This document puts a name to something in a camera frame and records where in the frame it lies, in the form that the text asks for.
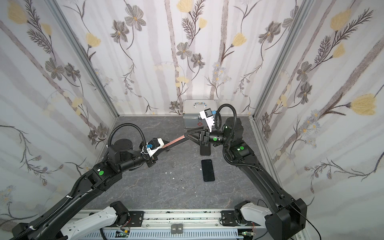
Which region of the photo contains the white vented cable duct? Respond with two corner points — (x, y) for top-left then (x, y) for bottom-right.
(80, 229), (245, 240)

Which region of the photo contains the black phone with pink edge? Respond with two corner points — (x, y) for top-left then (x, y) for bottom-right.
(162, 136), (188, 150)

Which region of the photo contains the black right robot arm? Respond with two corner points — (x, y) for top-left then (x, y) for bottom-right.
(185, 117), (308, 240)

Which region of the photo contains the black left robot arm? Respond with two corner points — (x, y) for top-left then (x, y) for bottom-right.
(12, 139), (164, 240)

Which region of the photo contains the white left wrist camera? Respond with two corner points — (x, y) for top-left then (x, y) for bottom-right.
(146, 138), (165, 157)

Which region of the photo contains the silver aluminium first aid case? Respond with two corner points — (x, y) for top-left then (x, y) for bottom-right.
(183, 99), (217, 129)

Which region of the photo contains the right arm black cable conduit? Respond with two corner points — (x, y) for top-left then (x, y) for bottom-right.
(214, 103), (265, 172)

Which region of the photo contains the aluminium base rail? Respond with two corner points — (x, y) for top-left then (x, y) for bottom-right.
(64, 209), (271, 240)

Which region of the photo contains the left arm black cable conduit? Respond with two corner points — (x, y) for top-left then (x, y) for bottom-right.
(8, 122), (147, 240)

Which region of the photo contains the blue phone black screen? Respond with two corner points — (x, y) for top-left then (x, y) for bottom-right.
(201, 159), (215, 182)

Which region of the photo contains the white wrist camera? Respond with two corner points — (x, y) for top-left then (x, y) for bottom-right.
(146, 138), (165, 157)
(199, 109), (216, 132)

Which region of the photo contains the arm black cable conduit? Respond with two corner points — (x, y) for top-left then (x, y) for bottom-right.
(8, 122), (147, 240)
(214, 103), (265, 172)

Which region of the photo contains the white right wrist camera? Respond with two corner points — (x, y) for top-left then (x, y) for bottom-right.
(199, 109), (216, 132)

